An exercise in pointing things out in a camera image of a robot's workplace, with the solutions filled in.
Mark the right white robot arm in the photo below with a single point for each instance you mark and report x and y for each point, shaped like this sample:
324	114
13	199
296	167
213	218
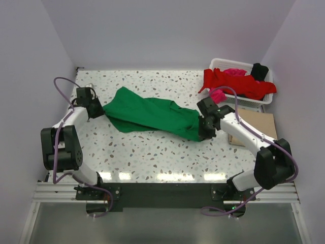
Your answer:
274	163

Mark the red t shirt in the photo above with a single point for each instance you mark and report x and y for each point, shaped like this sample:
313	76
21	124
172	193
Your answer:
245	86

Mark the folded beige t shirt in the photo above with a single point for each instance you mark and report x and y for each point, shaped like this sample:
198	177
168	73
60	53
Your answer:
264	122

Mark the green t shirt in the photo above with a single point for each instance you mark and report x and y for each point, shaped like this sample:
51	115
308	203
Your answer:
129	112

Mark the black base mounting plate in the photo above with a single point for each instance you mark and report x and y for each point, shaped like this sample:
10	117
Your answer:
157	195

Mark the black t shirt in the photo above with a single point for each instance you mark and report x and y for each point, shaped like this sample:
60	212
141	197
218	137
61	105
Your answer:
259	72

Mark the white plastic laundry basket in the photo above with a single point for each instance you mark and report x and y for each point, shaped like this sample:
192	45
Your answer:
224	64

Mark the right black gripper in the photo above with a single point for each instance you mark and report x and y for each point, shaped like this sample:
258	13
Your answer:
202	134

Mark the aluminium frame rail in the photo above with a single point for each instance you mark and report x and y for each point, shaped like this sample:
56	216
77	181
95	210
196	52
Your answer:
65	193

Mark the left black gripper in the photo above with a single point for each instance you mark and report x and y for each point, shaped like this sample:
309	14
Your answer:
100	111

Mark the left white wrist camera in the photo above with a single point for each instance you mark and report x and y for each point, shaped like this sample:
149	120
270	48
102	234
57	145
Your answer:
90	85

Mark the pink t shirt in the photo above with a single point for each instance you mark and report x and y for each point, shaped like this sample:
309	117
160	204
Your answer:
219	96

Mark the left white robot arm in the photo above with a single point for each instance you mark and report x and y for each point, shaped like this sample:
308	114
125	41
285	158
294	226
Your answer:
61	148

